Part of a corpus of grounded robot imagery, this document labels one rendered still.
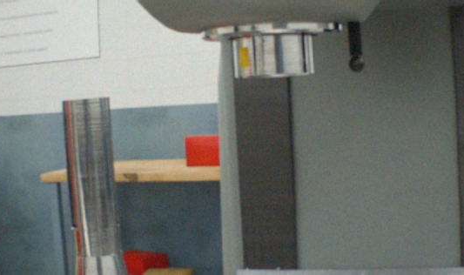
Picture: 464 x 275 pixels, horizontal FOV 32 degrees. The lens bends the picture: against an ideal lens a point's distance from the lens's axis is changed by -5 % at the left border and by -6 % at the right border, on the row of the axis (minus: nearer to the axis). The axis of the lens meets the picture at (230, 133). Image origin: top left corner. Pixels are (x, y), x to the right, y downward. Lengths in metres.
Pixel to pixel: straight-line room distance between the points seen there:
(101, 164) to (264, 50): 0.13
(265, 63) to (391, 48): 0.40
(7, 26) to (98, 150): 5.29
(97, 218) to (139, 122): 4.76
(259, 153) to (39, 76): 4.67
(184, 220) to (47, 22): 1.59
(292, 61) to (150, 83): 4.66
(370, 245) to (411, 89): 0.17
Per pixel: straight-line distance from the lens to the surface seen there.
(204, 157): 4.40
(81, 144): 0.39
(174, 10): 0.45
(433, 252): 0.88
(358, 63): 0.48
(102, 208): 0.40
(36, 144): 5.54
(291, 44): 0.48
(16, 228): 5.72
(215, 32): 0.47
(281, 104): 0.88
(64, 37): 5.42
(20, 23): 5.61
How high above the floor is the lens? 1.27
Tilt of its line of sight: 3 degrees down
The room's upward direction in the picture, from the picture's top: 3 degrees counter-clockwise
